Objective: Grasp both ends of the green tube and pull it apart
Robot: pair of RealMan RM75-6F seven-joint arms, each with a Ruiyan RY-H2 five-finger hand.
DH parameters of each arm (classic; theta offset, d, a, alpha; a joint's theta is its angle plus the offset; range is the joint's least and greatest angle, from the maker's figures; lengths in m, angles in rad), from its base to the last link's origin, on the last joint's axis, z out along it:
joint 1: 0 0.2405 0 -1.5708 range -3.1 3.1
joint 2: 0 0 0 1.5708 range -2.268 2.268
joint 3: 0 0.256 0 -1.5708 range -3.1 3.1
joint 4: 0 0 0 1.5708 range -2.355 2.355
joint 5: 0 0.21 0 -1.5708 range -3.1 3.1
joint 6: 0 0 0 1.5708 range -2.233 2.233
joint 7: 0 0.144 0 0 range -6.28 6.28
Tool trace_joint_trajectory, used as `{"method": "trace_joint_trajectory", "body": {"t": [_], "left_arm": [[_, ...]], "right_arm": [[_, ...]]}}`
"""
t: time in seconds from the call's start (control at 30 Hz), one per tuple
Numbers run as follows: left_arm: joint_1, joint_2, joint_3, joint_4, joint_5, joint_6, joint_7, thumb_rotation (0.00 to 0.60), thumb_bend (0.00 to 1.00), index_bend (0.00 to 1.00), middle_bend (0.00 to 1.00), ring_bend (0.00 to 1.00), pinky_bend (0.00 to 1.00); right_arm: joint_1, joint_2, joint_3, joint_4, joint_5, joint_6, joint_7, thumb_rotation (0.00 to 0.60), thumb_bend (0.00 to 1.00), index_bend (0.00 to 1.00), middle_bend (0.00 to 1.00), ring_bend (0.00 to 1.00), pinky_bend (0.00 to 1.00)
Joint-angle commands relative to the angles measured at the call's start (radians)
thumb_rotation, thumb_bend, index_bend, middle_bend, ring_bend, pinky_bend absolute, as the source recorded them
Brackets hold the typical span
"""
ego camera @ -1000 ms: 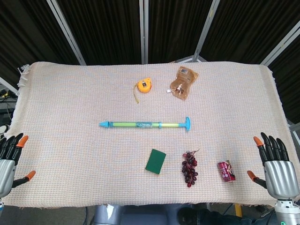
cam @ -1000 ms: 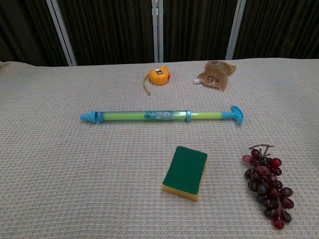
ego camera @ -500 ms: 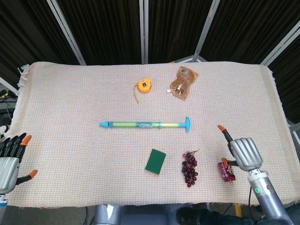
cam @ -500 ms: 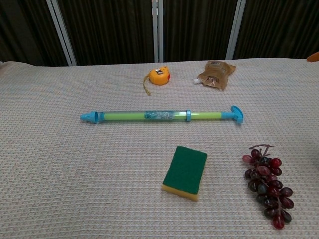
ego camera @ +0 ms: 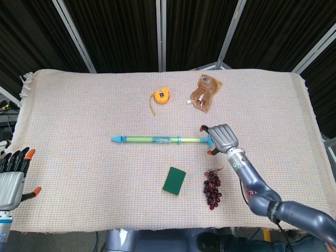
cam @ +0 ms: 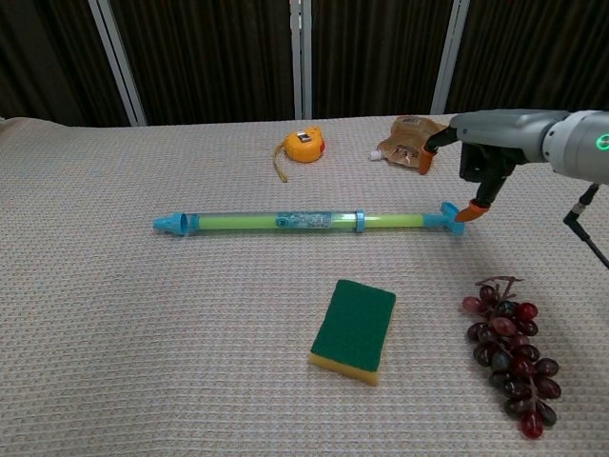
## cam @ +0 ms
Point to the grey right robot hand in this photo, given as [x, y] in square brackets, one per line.
[495, 131]

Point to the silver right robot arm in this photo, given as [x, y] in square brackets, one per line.
[583, 143]

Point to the brown spouted drink pouch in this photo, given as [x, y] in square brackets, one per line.
[404, 143]

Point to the orange tape measure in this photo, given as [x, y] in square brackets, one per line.
[304, 145]

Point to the red grape bunch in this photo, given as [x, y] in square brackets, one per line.
[514, 352]

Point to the green and yellow sponge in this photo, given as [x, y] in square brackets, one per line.
[354, 328]

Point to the beige woven tablecloth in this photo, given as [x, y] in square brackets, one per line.
[143, 333]

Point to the grey partition frame post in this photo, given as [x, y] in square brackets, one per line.
[300, 57]
[119, 66]
[449, 57]

